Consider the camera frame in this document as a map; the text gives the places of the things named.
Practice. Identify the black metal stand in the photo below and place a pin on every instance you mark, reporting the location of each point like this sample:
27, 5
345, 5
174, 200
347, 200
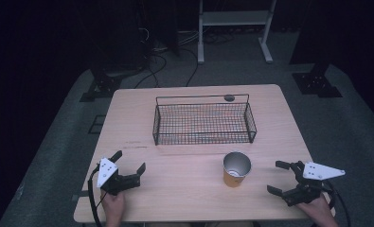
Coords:
104, 85
315, 80

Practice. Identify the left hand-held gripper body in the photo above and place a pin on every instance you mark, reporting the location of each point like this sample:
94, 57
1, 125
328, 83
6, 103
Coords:
124, 182

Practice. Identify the person's left hand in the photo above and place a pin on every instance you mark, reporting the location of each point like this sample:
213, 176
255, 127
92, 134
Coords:
113, 208

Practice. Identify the white metal desk frame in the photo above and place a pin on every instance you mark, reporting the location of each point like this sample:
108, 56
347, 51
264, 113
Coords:
235, 18

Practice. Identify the orange paper cup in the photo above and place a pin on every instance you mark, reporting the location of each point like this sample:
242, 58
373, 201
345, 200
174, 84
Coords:
236, 171

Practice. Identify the person's right hand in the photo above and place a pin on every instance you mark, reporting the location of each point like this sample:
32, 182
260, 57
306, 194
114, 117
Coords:
317, 212

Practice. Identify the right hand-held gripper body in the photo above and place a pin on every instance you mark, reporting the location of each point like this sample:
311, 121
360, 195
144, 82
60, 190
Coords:
305, 191

